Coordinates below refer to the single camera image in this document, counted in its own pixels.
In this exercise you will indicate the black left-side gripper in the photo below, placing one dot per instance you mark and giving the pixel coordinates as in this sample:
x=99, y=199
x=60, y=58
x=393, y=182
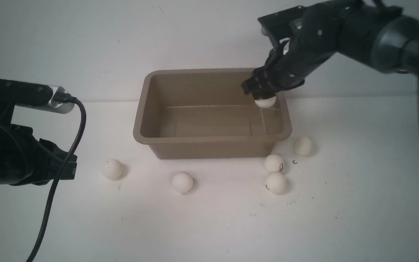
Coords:
x=26, y=160

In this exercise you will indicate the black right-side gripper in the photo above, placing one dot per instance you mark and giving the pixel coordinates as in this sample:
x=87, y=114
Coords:
x=288, y=66

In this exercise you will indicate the tan plastic bin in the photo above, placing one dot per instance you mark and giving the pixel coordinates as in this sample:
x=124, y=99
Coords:
x=204, y=114

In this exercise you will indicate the marked white ping-pong ball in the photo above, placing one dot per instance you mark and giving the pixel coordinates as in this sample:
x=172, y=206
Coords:
x=274, y=163

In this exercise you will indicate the dark right-side robot arm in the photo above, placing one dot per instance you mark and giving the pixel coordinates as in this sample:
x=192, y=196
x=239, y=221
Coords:
x=378, y=36

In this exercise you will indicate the right-side wrist camera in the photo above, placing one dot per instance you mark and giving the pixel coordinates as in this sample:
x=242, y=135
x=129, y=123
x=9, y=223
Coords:
x=283, y=25

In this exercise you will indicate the left-side silver wrist camera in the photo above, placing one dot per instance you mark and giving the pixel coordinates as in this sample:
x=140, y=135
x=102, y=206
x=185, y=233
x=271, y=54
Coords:
x=41, y=97

